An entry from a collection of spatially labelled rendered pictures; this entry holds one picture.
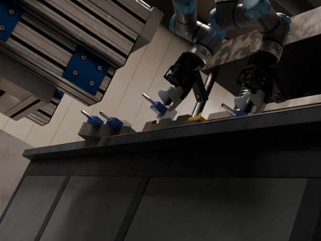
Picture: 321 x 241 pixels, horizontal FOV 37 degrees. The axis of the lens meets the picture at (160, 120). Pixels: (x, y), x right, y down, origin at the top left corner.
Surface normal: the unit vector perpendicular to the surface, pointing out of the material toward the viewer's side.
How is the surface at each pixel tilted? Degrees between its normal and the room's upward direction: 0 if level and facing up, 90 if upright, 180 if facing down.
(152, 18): 90
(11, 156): 90
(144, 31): 90
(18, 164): 90
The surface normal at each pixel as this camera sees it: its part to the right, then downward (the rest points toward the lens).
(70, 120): 0.47, -0.12
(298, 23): -0.76, -0.50
